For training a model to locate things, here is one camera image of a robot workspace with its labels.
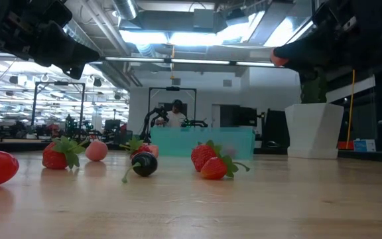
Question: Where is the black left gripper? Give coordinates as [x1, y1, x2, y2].
[0, 0, 101, 80]

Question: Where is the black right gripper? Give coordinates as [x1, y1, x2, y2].
[275, 0, 382, 72]

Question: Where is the green cactus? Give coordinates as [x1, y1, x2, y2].
[299, 68, 328, 104]

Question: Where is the long ceiling light tube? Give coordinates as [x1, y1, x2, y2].
[235, 61, 275, 68]
[170, 58, 231, 66]
[104, 56, 166, 63]

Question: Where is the white faceted plant pot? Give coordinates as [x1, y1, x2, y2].
[284, 102, 345, 160]

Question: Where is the black office chair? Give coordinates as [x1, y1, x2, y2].
[263, 108, 290, 154]

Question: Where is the black monitor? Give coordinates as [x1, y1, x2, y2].
[220, 104, 259, 129]

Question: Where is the red box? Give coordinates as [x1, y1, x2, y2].
[337, 140, 355, 151]

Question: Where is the blue cardboard box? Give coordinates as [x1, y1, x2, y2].
[353, 139, 377, 153]

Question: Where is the grey ceiling unit box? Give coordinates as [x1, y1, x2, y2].
[192, 8, 216, 29]

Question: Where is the person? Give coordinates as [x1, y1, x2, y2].
[156, 98, 188, 129]

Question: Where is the black plastic cherry green stem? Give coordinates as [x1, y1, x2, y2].
[121, 151, 159, 184]

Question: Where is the teal translucent plastic container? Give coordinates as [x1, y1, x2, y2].
[150, 127, 256, 161]

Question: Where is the black gantry frame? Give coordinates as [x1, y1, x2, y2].
[147, 86, 198, 129]
[31, 81, 86, 135]

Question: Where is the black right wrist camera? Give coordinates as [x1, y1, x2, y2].
[312, 0, 348, 36]

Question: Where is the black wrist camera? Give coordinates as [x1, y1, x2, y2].
[312, 0, 348, 36]
[31, 0, 74, 29]

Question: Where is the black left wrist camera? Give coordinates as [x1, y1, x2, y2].
[31, 0, 74, 29]

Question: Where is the yellow hanging cable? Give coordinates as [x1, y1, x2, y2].
[345, 68, 357, 149]

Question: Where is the silver ventilation duct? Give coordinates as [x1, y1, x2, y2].
[112, 0, 139, 21]

